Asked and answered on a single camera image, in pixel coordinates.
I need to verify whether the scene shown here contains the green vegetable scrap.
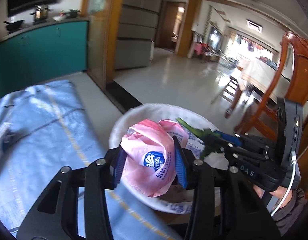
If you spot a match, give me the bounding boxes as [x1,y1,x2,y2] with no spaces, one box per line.
[176,118,222,160]

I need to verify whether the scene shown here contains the pink tissue pack wrapper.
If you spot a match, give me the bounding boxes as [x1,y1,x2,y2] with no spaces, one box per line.
[120,119,189,197]

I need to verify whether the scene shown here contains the white lined trash bin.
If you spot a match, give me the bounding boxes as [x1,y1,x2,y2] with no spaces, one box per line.
[108,103,222,215]

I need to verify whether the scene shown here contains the teal lower kitchen cabinets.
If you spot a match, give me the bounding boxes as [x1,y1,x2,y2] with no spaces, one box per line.
[0,19,89,98]

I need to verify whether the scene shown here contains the person's right hand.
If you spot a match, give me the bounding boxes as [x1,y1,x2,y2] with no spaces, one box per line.
[253,185,293,208]

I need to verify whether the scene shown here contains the blue cloth table cover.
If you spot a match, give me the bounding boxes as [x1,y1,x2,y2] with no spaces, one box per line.
[0,80,181,239]

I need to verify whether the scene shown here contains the wooden chair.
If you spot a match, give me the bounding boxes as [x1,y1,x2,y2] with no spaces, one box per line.
[234,31,308,141]

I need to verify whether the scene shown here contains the dining table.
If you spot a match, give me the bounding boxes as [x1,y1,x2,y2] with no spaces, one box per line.
[232,58,290,102]

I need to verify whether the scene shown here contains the grey refrigerator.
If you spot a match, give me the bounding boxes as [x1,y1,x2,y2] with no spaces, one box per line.
[114,0,161,70]

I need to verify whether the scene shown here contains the small black pot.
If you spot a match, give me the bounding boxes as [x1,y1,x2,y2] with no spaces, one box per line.
[65,9,80,18]

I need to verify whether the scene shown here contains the white bowl on counter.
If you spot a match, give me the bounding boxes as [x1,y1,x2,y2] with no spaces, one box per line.
[53,15,67,21]

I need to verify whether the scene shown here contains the wooden glass sliding door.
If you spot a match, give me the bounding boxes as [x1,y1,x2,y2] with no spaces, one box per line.
[81,0,123,91]

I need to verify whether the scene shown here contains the stainless steel pot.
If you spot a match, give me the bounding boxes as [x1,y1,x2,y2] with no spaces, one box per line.
[30,4,53,23]

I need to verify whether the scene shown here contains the black wok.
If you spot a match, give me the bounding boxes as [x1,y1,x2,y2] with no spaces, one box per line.
[4,20,24,33]

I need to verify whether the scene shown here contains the white cable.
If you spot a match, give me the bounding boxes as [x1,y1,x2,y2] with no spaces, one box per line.
[270,151,298,217]

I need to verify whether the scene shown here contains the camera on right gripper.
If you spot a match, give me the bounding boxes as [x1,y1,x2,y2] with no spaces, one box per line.
[275,98,303,188]

